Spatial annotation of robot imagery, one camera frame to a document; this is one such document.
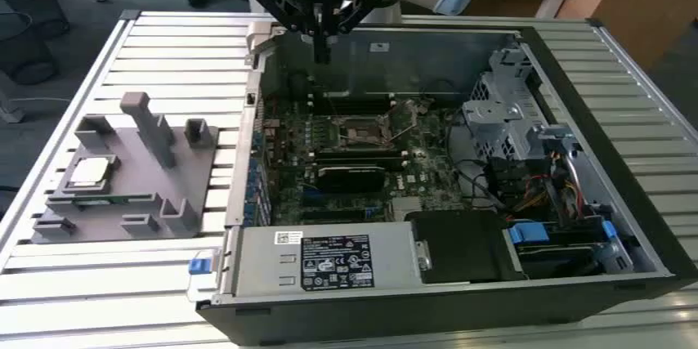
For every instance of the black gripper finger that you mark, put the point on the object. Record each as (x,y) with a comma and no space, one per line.
(277,5)
(359,14)

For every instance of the silver CPU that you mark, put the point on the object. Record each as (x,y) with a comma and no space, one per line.
(92,171)

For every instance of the CPU socket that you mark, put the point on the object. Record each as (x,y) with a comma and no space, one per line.
(359,132)

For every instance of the white label sticker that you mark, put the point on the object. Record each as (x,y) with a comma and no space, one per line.
(377,47)

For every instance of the silver drive cage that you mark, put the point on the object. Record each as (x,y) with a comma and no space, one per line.
(489,120)

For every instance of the green RAM stick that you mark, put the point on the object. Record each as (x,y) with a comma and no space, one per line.
(122,199)
(359,164)

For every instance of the green motherboard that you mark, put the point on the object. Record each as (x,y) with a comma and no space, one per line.
(436,169)

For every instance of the small graphics card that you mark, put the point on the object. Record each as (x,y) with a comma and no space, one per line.
(348,180)

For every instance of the black mesh waste bin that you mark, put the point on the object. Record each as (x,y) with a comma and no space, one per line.
(50,10)
(26,59)

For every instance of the grey parts rack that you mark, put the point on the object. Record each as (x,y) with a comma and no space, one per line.
(190,185)

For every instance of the silver heat sink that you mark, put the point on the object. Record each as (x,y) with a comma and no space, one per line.
(405,207)

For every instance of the white table foot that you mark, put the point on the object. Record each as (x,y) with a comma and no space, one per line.
(10,112)

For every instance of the silver power supply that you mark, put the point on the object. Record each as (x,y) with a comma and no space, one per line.
(261,259)

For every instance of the blue disk carrier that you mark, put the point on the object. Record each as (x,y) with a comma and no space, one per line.
(528,236)

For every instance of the blue case latch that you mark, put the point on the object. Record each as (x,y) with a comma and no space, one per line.
(198,266)

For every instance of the blue plastic drive clip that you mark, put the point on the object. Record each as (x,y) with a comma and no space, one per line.
(607,229)

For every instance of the black hard disk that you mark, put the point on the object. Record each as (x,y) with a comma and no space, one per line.
(549,261)

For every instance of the black PC case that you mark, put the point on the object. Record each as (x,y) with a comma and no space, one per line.
(381,320)

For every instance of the black plastic bracket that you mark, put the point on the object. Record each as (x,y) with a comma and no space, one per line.
(509,179)

